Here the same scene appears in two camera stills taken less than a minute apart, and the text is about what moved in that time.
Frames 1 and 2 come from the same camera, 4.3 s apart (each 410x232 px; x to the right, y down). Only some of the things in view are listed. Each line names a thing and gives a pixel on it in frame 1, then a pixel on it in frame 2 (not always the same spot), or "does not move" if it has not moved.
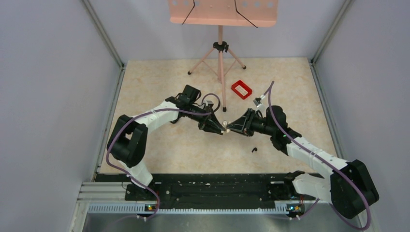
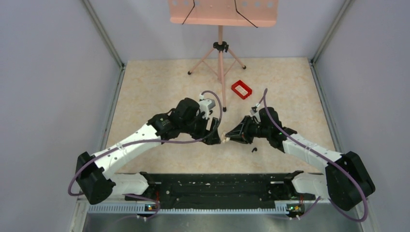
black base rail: x=222 y=187 does not move
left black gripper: x=209 y=123 -> x=212 y=137
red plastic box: x=248 y=89 does not move
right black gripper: x=243 y=124 -> x=241 y=133
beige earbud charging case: x=225 y=123 -> x=225 y=139
